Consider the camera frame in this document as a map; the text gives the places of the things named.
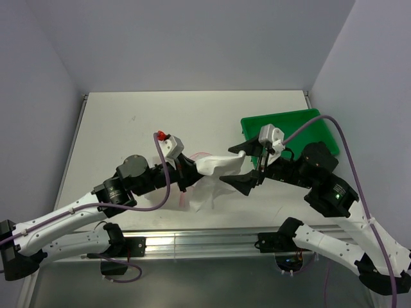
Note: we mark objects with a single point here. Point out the white mesh laundry bag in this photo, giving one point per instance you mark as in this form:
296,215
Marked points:
177,200

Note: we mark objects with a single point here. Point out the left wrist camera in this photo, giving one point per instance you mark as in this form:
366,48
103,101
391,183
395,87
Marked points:
170,145

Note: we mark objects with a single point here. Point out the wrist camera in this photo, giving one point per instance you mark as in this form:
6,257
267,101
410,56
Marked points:
170,145
271,138

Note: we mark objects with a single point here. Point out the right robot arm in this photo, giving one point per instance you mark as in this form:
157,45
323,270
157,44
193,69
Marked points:
380,262

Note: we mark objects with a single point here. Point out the aluminium frame rail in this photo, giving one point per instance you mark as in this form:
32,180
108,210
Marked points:
193,259

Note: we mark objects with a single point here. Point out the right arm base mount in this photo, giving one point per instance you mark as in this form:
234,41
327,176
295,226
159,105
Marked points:
289,258

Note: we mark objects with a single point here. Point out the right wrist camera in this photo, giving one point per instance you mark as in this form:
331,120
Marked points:
271,138

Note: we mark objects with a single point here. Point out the green plastic bin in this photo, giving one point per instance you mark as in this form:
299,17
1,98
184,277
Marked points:
289,122

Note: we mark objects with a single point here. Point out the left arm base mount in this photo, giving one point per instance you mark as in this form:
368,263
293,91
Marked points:
116,262

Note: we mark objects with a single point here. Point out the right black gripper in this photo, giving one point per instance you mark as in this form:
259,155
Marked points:
241,182

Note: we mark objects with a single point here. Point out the white cloth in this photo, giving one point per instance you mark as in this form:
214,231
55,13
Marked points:
209,187

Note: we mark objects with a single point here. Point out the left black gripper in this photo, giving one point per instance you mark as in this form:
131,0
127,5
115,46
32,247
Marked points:
187,172

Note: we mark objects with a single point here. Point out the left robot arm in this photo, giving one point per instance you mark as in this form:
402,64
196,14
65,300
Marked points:
25,247

